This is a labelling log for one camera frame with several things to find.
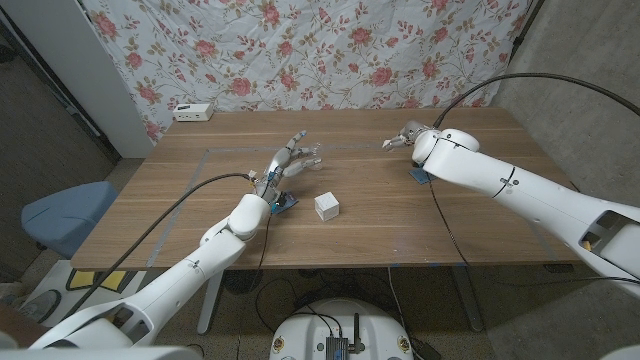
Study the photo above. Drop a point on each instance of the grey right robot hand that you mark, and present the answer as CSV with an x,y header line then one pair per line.
x,y
410,134

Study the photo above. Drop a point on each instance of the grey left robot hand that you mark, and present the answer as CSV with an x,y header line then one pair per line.
x,y
277,165

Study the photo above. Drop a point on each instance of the white bottle cap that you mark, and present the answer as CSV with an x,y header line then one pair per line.
x,y
388,145

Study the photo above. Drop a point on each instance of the clear white-capped medicine bottle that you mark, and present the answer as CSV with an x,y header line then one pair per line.
x,y
315,150

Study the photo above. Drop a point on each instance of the person's forearm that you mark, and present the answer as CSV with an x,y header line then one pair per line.
x,y
20,325

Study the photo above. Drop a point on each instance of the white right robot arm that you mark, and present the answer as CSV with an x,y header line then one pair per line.
x,y
525,192

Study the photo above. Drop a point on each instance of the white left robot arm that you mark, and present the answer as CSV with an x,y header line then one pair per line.
x,y
175,285

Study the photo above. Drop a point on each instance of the white cube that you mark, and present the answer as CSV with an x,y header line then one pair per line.
x,y
327,206

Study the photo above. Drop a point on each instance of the blue packet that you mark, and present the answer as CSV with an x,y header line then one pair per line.
x,y
419,176
289,202

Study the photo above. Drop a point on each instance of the white power strip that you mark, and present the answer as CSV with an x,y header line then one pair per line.
x,y
192,112

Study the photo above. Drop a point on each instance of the round black floor base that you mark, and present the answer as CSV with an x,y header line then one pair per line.
x,y
242,281

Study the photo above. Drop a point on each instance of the floral backdrop cloth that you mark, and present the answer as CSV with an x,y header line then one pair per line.
x,y
320,50

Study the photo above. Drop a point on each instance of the white table leg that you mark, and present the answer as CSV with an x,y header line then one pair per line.
x,y
210,305

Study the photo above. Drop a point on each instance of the black backdrop pole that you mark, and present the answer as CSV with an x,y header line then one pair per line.
x,y
525,25

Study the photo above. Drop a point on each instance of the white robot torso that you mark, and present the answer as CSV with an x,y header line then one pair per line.
x,y
300,325

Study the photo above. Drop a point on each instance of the grey table leg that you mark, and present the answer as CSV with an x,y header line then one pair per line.
x,y
470,305

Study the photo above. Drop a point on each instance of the black module with antenna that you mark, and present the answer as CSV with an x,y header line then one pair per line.
x,y
336,346

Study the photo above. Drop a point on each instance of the black power adapter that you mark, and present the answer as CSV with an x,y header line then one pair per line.
x,y
425,351

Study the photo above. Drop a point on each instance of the blue padded stool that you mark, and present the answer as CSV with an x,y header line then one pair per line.
x,y
65,215

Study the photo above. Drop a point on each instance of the yellow black floor mat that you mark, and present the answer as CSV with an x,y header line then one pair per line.
x,y
80,280

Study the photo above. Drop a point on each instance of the white partition panel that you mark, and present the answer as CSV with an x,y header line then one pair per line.
x,y
70,50

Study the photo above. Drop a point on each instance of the grey round floor disc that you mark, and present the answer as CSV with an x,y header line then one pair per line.
x,y
40,306

